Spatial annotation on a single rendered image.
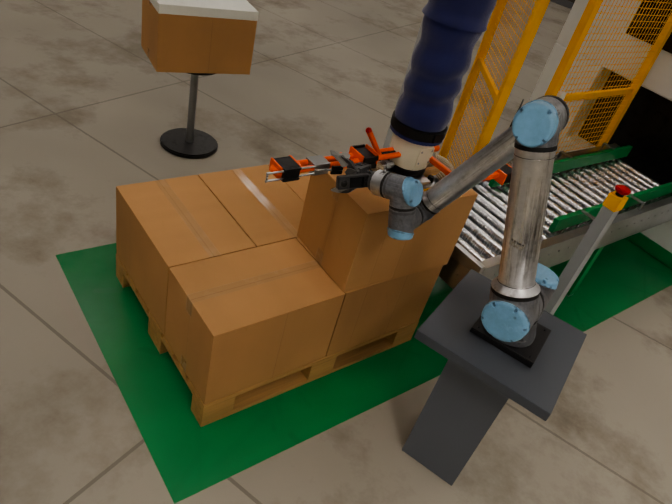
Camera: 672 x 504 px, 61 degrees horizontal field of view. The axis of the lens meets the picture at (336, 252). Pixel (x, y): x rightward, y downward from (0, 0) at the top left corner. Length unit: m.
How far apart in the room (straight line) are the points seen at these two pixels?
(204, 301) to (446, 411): 1.03
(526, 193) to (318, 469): 1.40
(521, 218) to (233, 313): 1.09
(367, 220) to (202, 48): 1.97
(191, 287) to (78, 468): 0.77
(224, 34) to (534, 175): 2.52
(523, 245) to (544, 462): 1.40
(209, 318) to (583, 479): 1.83
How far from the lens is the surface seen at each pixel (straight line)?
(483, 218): 3.28
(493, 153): 1.88
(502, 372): 2.04
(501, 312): 1.84
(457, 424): 2.38
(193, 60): 3.79
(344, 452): 2.55
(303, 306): 2.26
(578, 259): 3.08
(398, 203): 1.91
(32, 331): 2.89
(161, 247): 2.44
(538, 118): 1.66
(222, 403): 2.46
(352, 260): 2.27
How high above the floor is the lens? 2.08
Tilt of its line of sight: 37 degrees down
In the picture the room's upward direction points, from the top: 16 degrees clockwise
